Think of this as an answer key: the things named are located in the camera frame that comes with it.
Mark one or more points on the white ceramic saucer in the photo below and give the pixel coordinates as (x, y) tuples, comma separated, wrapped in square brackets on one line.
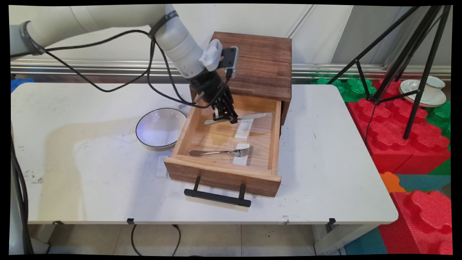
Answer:
[(436, 99)]

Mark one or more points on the aluminium wall rail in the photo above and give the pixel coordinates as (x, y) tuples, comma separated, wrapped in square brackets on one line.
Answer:
[(325, 70)]

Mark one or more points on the black tripod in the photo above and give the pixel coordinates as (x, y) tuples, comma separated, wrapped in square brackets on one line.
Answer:
[(420, 54)]

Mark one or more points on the silver table knife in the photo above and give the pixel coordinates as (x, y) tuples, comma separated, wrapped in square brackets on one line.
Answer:
[(256, 116)]

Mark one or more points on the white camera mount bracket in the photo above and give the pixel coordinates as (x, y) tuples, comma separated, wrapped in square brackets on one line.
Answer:
[(211, 54)]

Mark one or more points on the large red foam block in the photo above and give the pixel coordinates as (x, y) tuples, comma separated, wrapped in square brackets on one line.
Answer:
[(389, 137)]

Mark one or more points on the silver metal fork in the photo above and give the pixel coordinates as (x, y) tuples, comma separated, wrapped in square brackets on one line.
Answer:
[(216, 152)]

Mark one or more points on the white table leg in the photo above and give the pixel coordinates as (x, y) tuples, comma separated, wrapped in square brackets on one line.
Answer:
[(335, 240)]

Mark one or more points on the green foam block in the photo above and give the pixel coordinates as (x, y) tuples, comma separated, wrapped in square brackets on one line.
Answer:
[(352, 88)]

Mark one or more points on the blue object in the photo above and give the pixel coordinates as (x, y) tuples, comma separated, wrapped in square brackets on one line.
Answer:
[(20, 83)]

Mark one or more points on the white ceramic cup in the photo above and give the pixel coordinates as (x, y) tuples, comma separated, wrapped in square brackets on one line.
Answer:
[(431, 90)]

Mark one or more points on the white bowl black rim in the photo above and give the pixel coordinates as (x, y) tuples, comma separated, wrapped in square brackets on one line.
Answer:
[(160, 128)]

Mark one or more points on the dark wooden drawer cabinet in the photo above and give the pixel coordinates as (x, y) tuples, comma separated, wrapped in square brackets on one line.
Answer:
[(260, 61)]

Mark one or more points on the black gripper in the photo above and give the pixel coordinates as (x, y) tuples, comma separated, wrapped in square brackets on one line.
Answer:
[(211, 88)]

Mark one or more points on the orange foam piece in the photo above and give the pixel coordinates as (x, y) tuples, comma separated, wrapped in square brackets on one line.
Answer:
[(391, 182)]

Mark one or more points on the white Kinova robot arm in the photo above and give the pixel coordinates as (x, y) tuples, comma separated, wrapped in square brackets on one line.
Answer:
[(108, 18)]

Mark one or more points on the teal foam mat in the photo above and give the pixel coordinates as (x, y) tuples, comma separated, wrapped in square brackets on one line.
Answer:
[(422, 182)]

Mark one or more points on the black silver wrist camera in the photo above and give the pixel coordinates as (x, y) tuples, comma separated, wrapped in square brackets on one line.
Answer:
[(229, 57)]

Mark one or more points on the light wooden drawer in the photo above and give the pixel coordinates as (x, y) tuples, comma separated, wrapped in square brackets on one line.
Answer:
[(216, 166)]

